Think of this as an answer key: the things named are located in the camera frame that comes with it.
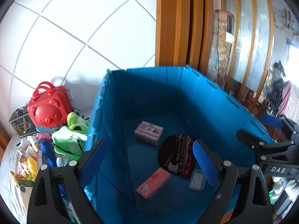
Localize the blue plastic storage crate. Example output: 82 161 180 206
85 67 273 223

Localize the rolled patterned carpet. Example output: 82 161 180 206
207 9 235 88

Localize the striped grey table cloth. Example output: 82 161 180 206
1 135 27 223

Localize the pink white barcode box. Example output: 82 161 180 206
134 121 164 146

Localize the green frog plush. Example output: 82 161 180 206
52 112 89 160

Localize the wooden door frame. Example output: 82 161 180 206
155 0 214 75

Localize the small clear plastic packet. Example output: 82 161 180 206
189 169 206 191

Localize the pink tissue pack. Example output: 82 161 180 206
136 168 171 199

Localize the blue furry toy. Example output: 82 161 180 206
39 139 57 168

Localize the black gift bag box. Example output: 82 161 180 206
9 106 37 138

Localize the dark knit California beanie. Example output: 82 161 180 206
157 135 196 178

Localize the red bear mini suitcase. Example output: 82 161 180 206
27 81 73 128

